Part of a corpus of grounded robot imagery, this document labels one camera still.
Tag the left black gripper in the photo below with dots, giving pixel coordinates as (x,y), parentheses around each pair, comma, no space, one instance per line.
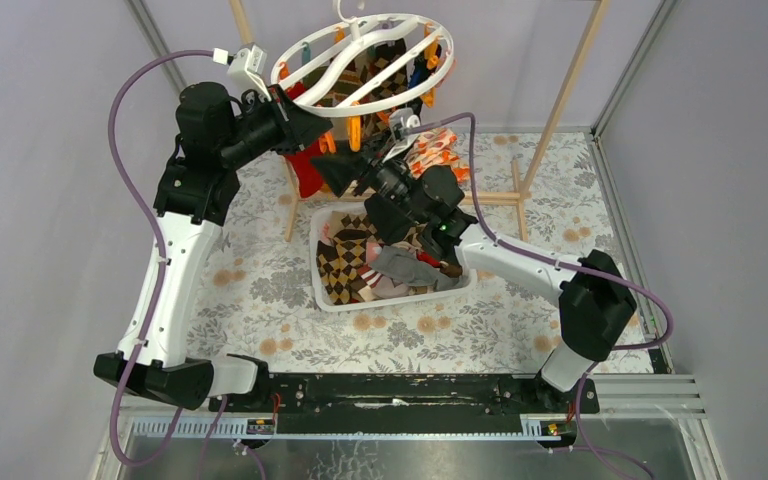
(285,124)

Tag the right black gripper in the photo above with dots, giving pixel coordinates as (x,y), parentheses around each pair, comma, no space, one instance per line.
(343,172)

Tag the red sock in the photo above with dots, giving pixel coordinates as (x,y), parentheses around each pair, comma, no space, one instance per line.
(308,178)
(295,91)

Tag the black sock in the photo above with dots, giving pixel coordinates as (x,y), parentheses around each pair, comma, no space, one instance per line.
(392,225)

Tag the grey sock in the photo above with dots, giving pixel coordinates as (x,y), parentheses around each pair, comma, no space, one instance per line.
(402,266)

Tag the white round clip hanger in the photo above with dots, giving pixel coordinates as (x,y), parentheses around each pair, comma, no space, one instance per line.
(327,62)

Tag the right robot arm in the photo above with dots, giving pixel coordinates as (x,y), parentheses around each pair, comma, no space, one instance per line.
(594,301)

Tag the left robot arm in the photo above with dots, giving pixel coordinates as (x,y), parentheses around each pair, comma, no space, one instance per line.
(218,135)

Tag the white laundry basket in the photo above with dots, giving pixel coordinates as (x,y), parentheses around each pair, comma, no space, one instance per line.
(379,290)

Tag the brown argyle sock in basket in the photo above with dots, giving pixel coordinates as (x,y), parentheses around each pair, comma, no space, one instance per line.
(340,254)

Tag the orange patterned cloth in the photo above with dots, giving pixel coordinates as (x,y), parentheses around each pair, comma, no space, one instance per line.
(436,148)

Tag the hanging brown argyle sock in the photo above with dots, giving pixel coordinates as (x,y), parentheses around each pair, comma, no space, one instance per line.
(372,62)

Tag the floral table cloth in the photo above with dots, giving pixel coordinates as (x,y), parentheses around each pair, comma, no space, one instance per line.
(256,295)

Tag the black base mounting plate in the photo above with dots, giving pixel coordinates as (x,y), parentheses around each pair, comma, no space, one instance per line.
(402,404)

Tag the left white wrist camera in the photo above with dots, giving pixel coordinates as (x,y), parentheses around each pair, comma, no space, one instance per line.
(245,68)

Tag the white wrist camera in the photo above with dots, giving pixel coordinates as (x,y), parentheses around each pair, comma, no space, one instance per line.
(245,68)
(401,124)

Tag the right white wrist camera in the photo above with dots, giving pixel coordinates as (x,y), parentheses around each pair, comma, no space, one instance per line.
(401,124)

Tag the wooden drying rack frame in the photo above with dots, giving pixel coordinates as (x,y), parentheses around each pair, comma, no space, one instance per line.
(486,54)

